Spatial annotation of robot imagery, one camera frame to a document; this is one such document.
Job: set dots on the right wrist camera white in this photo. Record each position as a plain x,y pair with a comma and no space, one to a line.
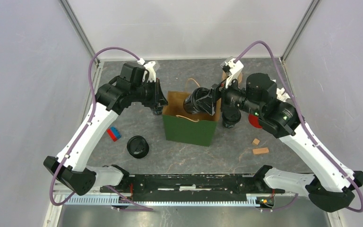
232,67

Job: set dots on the white paper stick bundle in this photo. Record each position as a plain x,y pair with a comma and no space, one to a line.
282,95

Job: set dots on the green paper bag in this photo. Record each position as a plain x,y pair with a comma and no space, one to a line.
179,126

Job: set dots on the red cup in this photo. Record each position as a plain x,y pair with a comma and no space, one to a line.
254,121

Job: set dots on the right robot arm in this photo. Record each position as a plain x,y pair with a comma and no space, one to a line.
330,186

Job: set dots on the slotted cable duct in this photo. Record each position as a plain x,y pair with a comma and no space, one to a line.
116,200

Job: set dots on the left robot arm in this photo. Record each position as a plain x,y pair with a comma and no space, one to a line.
136,83

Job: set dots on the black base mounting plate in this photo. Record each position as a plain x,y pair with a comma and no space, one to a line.
191,188

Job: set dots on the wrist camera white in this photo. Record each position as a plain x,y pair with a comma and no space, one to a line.
150,71
232,67

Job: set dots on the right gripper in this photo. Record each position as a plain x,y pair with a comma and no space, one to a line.
218,93

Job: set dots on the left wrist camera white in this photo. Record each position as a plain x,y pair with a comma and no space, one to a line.
150,71

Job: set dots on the red blue toy block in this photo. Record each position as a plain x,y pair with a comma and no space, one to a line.
113,133

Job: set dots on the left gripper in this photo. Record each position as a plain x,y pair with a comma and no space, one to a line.
159,99

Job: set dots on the small wooden cube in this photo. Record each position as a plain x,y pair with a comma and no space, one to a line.
256,142

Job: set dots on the black coffee cup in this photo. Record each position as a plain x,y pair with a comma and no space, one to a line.
200,101
157,111
230,117

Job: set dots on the black coffee cup front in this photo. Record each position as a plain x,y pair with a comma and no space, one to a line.
200,101

